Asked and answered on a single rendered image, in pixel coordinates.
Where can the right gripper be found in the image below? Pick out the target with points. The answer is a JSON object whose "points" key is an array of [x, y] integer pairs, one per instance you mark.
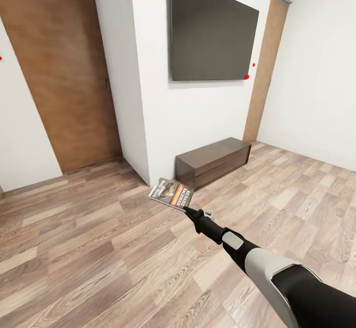
{"points": [[202, 223]]}

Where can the wall mounted tv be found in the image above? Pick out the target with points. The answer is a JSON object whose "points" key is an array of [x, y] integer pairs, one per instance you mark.
{"points": [[212, 39]]}

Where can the bench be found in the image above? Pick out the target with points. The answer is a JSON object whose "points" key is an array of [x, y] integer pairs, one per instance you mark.
{"points": [[200, 167]]}

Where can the hardback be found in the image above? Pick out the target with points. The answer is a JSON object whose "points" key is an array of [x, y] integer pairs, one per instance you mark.
{"points": [[172, 194]]}

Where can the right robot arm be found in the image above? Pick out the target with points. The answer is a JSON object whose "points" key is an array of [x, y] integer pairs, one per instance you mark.
{"points": [[297, 294]]}

